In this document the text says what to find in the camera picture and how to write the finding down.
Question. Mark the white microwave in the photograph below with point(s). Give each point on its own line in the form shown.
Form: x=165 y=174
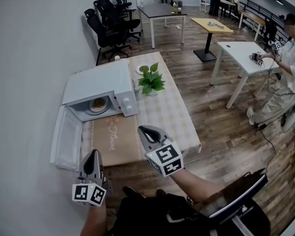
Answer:
x=98 y=82

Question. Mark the white power strip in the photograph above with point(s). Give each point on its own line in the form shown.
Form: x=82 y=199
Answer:
x=178 y=27

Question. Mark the checked beige tablecloth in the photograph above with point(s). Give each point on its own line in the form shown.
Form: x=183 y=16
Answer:
x=162 y=117

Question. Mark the golden brown food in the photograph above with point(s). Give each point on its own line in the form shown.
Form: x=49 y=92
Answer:
x=98 y=103

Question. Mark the white desk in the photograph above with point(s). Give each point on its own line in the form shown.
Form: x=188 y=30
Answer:
x=238 y=55

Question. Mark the green beans pile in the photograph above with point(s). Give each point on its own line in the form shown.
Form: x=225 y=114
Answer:
x=143 y=69

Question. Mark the black metal railing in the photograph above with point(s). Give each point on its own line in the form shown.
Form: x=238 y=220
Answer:
x=260 y=10

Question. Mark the person's right forearm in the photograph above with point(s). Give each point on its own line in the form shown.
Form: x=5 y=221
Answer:
x=194 y=183

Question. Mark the green potted plant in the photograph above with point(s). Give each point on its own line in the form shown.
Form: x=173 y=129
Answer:
x=152 y=81

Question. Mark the person's left forearm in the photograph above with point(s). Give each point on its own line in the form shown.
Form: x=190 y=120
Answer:
x=93 y=220

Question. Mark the small white plate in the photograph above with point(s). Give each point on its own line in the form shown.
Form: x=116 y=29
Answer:
x=138 y=69

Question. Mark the clear water bottle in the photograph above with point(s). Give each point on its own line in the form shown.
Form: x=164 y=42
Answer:
x=141 y=3

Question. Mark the dark waste bin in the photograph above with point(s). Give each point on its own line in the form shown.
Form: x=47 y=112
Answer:
x=180 y=4

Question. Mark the wooden-top white-legged table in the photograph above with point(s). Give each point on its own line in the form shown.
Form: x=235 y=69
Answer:
x=253 y=17

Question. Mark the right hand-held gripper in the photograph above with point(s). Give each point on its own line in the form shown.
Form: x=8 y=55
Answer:
x=166 y=158

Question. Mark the person's black shoe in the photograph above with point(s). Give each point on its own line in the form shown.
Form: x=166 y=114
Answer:
x=161 y=192
x=132 y=192

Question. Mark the grey tool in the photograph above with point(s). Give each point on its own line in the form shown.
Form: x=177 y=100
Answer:
x=214 y=24

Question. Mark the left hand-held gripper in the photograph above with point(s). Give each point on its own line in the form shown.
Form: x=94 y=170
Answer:
x=88 y=194

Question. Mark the black white-framed chair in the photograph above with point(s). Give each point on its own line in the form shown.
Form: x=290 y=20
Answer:
x=243 y=188

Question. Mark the yellow black-pedestal table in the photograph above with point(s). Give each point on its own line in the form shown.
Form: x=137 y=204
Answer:
x=204 y=23

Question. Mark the dark-top white-legged table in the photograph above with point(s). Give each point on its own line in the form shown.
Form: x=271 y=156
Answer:
x=159 y=10

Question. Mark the large white plate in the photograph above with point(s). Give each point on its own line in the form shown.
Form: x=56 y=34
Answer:
x=93 y=110

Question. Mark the green drink bottle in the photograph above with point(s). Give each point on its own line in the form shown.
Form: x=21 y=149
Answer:
x=174 y=6

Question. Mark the small white cup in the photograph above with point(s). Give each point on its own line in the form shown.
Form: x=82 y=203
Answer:
x=179 y=10

